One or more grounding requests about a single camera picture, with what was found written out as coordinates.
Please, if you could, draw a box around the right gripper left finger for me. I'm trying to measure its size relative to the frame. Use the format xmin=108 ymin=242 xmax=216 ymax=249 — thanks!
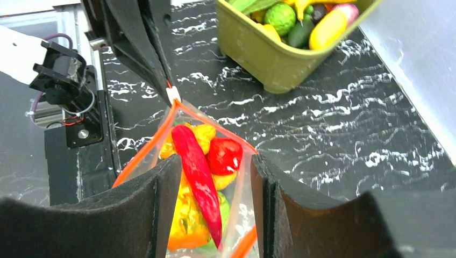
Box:
xmin=1 ymin=155 xmax=182 ymax=257

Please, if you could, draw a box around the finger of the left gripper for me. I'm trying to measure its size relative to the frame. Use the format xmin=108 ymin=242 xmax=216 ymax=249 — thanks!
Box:
xmin=138 ymin=0 xmax=175 ymax=86
xmin=81 ymin=1 xmax=171 ymax=106

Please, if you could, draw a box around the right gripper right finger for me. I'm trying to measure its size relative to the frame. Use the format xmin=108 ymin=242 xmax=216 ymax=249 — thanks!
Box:
xmin=251 ymin=154 xmax=400 ymax=257

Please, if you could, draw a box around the orange pineapple toy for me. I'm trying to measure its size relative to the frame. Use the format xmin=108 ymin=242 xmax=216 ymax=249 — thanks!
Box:
xmin=167 ymin=174 xmax=211 ymax=251

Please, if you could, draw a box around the green cabbage toy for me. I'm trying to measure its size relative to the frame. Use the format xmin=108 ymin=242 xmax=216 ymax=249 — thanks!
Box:
xmin=200 ymin=191 xmax=231 ymax=252

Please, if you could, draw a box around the clear zip bag orange zipper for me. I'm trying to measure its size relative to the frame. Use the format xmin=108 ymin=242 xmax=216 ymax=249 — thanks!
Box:
xmin=115 ymin=85 xmax=258 ymax=257

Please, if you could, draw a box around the red chili pepper toy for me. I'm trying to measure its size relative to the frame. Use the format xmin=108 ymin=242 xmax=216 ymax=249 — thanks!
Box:
xmin=171 ymin=125 xmax=222 ymax=248

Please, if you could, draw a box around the green leafy vegetable toy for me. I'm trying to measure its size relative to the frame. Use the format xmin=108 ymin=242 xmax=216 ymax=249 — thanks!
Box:
xmin=228 ymin=0 xmax=281 ymax=15

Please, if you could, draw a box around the olive green plastic bin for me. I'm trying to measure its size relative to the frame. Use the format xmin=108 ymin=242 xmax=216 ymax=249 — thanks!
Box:
xmin=215 ymin=1 xmax=380 ymax=94

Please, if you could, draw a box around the bumpy green lime toy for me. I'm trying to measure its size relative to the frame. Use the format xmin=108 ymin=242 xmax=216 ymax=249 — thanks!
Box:
xmin=264 ymin=3 xmax=296 ymax=36

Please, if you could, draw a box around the yellow banana toy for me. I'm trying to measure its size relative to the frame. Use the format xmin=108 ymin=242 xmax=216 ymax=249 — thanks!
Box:
xmin=281 ymin=0 xmax=357 ymax=22

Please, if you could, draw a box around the dark green cucumber toy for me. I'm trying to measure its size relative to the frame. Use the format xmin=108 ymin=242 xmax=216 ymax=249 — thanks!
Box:
xmin=287 ymin=14 xmax=315 ymax=48

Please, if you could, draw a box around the small purple eggplant toy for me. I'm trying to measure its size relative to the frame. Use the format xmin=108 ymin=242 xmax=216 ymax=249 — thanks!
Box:
xmin=310 ymin=4 xmax=328 ymax=25

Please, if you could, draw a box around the yellow squash toy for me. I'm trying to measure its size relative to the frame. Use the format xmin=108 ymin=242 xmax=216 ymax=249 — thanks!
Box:
xmin=309 ymin=10 xmax=348 ymax=50

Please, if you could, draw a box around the pink purple onion toy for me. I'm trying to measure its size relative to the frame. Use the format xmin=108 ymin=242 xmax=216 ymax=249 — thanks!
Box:
xmin=332 ymin=3 xmax=359 ymax=27

